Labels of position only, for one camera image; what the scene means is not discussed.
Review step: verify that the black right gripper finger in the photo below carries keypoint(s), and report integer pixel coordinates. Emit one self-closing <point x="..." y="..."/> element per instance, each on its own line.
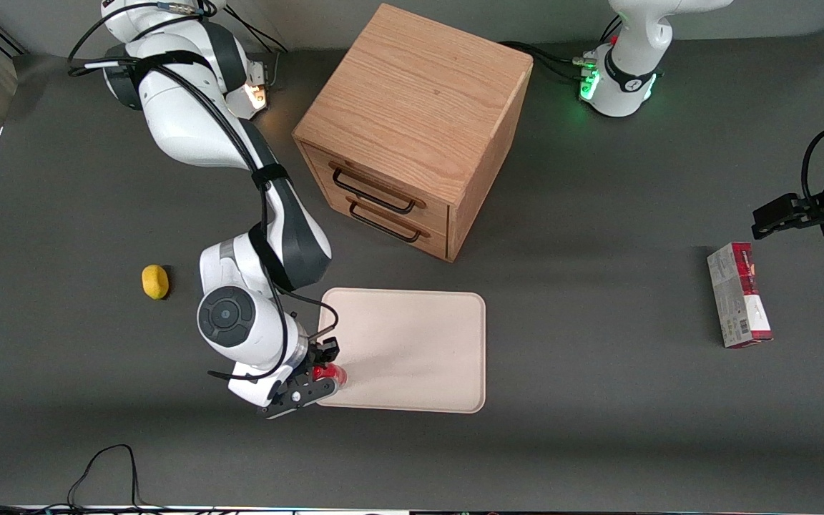
<point x="327" y="350"/>

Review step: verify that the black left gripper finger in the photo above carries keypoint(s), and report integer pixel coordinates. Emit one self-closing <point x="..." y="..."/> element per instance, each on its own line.
<point x="784" y="227"/>
<point x="775" y="209"/>

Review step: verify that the red coke bottle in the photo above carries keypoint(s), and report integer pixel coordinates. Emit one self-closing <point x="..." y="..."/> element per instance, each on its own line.
<point x="330" y="372"/>

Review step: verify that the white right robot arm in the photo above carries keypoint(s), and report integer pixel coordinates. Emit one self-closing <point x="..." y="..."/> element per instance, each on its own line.
<point x="183" y="121"/>

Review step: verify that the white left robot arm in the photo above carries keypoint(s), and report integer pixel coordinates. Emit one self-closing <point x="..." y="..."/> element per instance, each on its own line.
<point x="630" y="64"/>

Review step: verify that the beige plastic tray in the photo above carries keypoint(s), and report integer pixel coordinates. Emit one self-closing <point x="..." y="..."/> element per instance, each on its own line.
<point x="412" y="343"/>

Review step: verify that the red white carton box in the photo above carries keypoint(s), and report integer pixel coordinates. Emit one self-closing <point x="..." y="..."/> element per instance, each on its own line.
<point x="739" y="295"/>

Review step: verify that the yellow lemon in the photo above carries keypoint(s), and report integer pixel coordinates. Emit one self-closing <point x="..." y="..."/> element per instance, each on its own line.
<point x="155" y="281"/>

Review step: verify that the wooden drawer cabinet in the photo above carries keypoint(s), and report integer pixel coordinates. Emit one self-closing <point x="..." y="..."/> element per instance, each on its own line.
<point x="419" y="107"/>

